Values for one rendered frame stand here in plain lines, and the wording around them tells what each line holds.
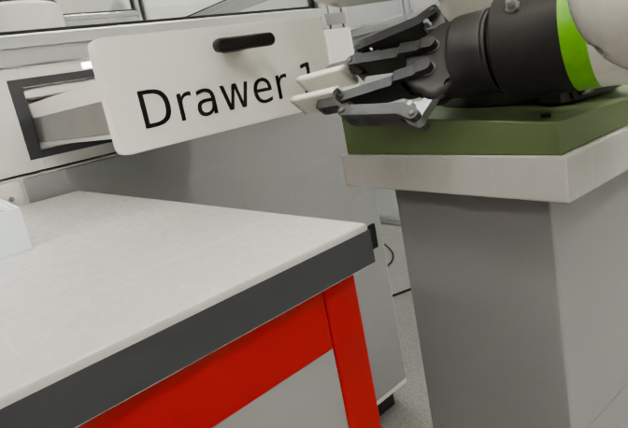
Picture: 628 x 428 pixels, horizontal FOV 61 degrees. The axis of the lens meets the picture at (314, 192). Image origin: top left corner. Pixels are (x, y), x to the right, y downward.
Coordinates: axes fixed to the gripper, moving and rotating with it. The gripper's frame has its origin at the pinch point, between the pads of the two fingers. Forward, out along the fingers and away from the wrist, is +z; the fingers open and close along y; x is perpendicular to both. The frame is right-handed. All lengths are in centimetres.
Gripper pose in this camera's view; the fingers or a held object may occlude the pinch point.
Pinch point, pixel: (323, 90)
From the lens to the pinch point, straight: 60.4
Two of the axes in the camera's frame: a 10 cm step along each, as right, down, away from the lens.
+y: 2.3, -9.1, 3.4
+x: -6.1, -4.1, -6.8
